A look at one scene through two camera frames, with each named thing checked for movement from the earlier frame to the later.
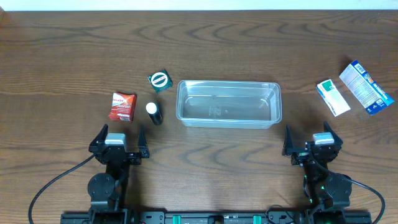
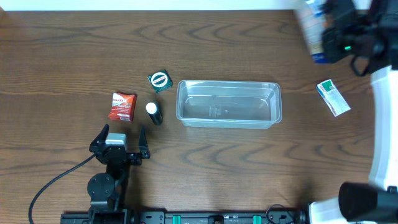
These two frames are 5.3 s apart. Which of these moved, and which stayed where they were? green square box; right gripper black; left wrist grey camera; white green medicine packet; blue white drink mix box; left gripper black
Moved: blue white drink mix box; right gripper black
Stayed: left wrist grey camera; left gripper black; white green medicine packet; green square box
